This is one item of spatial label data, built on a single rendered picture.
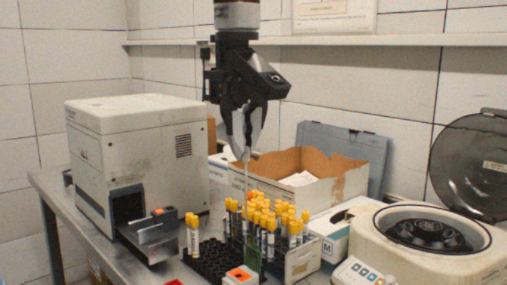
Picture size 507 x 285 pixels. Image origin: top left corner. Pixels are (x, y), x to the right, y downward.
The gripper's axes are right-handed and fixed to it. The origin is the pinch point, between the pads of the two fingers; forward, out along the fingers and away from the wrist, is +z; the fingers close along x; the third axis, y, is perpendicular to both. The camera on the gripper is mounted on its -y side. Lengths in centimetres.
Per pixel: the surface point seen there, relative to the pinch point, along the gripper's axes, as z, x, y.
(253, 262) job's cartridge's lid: 17.2, 3.2, -5.6
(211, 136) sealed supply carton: 15, -41, 68
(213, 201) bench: 26.1, -19.4, 37.0
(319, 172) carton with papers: 18, -44, 19
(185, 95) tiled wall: 4, -52, 104
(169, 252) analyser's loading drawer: 22.9, 7.4, 15.4
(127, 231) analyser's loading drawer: 22.2, 10.6, 28.4
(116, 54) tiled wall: -13, -46, 163
